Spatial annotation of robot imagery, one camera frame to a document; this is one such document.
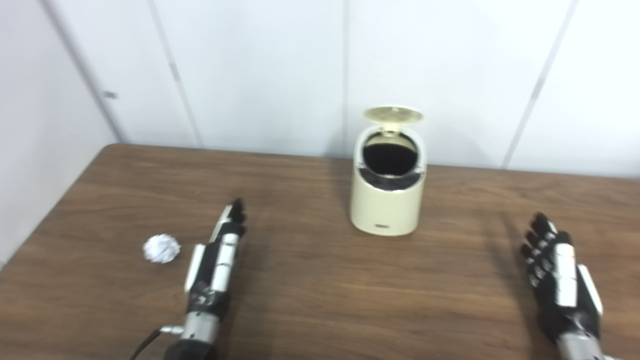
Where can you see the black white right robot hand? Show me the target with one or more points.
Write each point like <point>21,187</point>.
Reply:
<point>565,285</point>

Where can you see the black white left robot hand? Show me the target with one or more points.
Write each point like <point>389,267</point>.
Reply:
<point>215,270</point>

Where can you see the white paper ball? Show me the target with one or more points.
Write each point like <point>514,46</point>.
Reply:
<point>161,248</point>

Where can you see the round cream bin lid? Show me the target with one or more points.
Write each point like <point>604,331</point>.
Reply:
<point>393,114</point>

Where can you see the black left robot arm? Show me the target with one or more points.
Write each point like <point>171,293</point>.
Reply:
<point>197,340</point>

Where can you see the cream-colored cylindrical bin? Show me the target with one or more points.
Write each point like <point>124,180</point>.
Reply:
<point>387,205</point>

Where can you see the small gray wall label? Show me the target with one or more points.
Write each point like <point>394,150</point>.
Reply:
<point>110,95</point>

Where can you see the gray wall corner post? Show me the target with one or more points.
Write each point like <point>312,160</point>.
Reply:
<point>82,70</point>

